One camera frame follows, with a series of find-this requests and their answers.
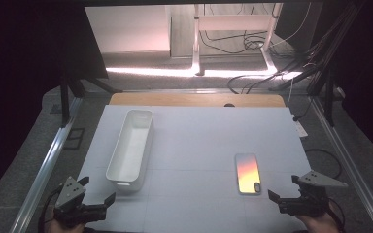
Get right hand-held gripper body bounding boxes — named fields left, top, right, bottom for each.
left=277, top=170, right=350, bottom=217

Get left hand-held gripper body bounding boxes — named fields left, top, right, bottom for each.
left=52, top=176, right=109, bottom=228

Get iridescent phone case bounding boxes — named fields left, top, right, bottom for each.
left=234, top=152, right=262, bottom=196

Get white plastic bin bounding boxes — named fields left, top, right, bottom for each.
left=105, top=109, right=154, bottom=192

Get person's left hand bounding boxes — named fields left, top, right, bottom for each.
left=47, top=216, right=90, bottom=233

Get person's right hand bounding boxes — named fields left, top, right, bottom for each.
left=295, top=210, right=342, bottom=233

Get black metal stand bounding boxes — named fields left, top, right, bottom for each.
left=58, top=73, right=123, bottom=128
left=305, top=62, right=338, bottom=128

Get black curtain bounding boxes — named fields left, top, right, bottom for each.
left=0, top=0, right=109, bottom=208
left=317, top=0, right=373, bottom=156

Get white cabinet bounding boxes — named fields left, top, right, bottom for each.
left=85, top=4, right=173, bottom=54

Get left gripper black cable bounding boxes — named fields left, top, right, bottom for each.
left=38, top=184, right=64, bottom=233

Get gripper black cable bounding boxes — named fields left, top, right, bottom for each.
left=38, top=184, right=64, bottom=233
left=327, top=196, right=347, bottom=229

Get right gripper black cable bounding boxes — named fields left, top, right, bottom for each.
left=327, top=196, right=347, bottom=229

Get aluminium rail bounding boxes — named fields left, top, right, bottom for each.
left=9, top=96, right=83, bottom=233
left=310, top=96, right=373, bottom=233

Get black floor frame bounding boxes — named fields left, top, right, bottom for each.
left=62, top=127, right=86, bottom=151

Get black looped floor cable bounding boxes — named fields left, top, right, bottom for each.
left=305, top=148, right=343, bottom=180

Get white cable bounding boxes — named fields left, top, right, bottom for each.
left=285, top=77, right=296, bottom=109

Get black floor cables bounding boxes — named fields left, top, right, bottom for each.
left=226, top=61, right=305, bottom=95

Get black cable bundle under desk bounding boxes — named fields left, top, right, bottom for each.
left=199, top=29, right=275, bottom=55

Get white desk frame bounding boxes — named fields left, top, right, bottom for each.
left=192, top=3, right=279, bottom=77

